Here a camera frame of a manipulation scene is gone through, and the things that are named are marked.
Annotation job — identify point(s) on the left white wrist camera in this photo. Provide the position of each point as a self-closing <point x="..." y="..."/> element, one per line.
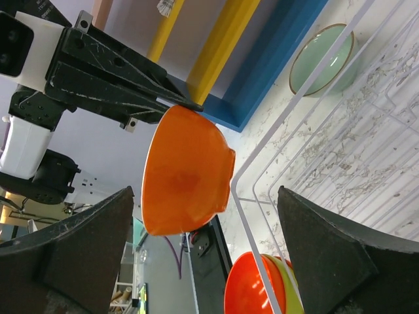
<point x="28" y="44"/>

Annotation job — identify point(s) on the orange plastic bowl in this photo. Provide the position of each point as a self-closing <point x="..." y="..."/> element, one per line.
<point x="187" y="175"/>

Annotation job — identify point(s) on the white wire dish rack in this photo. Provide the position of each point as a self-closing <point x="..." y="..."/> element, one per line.
<point x="342" y="134"/>

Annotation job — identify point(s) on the blue pink yellow shelf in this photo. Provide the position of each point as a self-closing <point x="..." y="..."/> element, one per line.
<point x="225" y="55"/>

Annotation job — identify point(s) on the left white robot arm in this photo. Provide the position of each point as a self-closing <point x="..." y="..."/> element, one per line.
<point x="28" y="167"/>

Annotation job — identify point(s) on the orange bottom stacked bowl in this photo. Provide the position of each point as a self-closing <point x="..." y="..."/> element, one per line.
<point x="289" y="264"/>

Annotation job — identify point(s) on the yellow plastic bowl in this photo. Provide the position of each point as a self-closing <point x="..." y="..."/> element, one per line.
<point x="291" y="300"/>

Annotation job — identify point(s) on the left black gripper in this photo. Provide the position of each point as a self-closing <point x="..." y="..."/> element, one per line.
<point x="97" y="73"/>

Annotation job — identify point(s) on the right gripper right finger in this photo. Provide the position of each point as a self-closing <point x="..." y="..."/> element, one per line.
<point x="342" y="266"/>

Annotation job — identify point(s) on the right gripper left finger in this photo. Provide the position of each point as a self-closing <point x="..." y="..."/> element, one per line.
<point x="70" y="266"/>

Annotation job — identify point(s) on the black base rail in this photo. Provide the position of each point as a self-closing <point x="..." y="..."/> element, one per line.
<point x="211" y="264"/>

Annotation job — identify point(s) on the red plastic bowl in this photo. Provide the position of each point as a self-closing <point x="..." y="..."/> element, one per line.
<point x="245" y="292"/>

